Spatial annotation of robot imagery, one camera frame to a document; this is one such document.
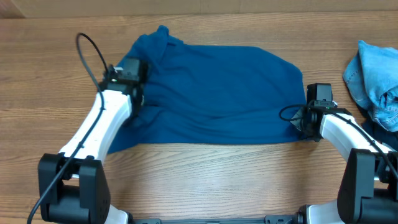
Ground dark blue polo shirt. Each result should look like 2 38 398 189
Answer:
109 26 305 152

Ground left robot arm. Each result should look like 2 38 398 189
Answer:
38 57 149 223

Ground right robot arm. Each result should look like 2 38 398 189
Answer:
289 83 397 223

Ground light blue denim jeans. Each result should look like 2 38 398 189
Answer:
343 40 397 132

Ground dark navy garment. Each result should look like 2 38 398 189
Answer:
356 105 398 151

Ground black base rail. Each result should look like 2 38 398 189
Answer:
127 205 308 224

